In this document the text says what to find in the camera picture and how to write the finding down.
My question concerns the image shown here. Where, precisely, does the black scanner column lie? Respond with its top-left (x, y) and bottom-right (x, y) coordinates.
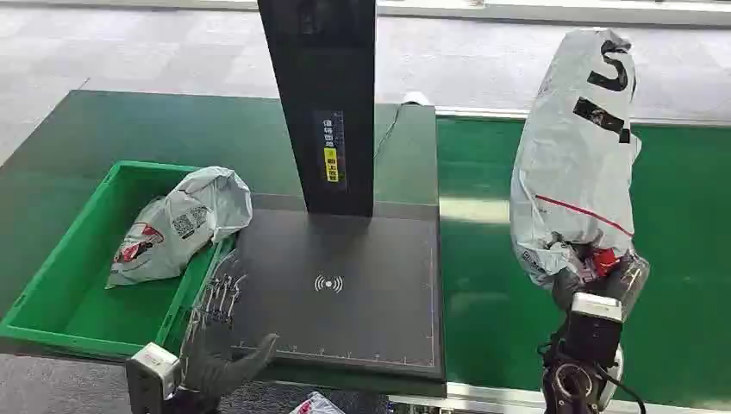
top-left (257, 0), bottom-right (378, 219)

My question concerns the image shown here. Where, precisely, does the black scanner base plate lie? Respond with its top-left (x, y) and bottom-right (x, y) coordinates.
top-left (230, 192), bottom-right (447, 383)

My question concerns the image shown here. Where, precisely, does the thin black cable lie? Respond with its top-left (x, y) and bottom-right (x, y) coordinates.
top-left (373, 104), bottom-right (403, 160)

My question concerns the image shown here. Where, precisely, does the large grey parcel bag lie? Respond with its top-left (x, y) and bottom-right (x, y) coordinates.
top-left (509, 27), bottom-right (643, 291)

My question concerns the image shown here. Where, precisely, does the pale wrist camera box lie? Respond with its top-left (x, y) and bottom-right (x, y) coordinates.
top-left (561, 292), bottom-right (625, 368)
top-left (124, 342), bottom-right (182, 414)

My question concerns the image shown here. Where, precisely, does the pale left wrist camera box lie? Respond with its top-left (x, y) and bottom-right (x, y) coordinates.
top-left (124, 342), bottom-right (182, 414)

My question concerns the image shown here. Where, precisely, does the yellow label sticker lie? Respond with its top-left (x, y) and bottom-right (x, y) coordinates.
top-left (322, 147), bottom-right (341, 184)

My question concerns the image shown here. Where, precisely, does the green conveyor belt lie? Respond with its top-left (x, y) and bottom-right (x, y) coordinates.
top-left (436, 116), bottom-right (731, 411)

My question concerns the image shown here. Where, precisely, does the white parcel red print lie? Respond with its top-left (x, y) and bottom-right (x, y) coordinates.
top-left (288, 391), bottom-right (347, 414)

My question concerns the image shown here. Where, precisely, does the grey parcel bag red print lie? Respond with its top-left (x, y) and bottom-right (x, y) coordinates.
top-left (104, 166), bottom-right (254, 290)

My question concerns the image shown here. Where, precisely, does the green plastic crate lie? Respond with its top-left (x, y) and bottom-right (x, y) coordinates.
top-left (0, 160), bottom-right (238, 361)

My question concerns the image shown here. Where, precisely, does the aluminium conveyor frame rail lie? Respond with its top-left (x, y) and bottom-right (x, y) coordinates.
top-left (388, 381), bottom-right (731, 414)

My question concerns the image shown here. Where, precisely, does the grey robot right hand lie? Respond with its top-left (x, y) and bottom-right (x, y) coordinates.
top-left (550, 251), bottom-right (651, 323)

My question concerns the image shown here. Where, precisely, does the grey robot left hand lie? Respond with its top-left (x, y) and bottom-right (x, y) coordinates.
top-left (178, 250), bottom-right (281, 404)

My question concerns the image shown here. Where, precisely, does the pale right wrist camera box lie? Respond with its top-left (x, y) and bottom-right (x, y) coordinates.
top-left (561, 292), bottom-right (625, 368)

